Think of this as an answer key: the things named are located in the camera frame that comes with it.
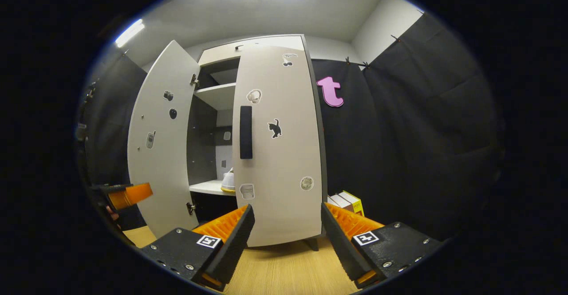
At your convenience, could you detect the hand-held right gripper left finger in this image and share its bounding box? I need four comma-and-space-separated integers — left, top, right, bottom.
141, 204, 256, 292

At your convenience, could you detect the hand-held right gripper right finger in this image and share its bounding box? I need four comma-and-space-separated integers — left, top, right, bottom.
320, 202, 444, 290

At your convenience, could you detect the shoe cabinet door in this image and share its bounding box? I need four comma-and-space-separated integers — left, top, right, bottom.
127, 40, 201, 239
232, 44, 323, 248

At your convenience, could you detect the white canvas shoe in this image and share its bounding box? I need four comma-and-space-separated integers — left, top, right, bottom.
221, 168, 236, 193

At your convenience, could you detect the white shoe cabinet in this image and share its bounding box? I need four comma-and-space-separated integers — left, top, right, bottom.
186, 34, 329, 252

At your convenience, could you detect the dark red book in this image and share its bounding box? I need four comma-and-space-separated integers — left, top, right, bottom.
334, 193, 355, 213

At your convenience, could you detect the yellow book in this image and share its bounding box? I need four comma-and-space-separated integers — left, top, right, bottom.
341, 190, 365, 218

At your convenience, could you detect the small ceiling light panel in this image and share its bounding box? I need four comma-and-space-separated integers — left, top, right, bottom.
114, 18, 146, 48

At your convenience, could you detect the black door handle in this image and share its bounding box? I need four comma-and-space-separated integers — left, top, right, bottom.
240, 106, 253, 160

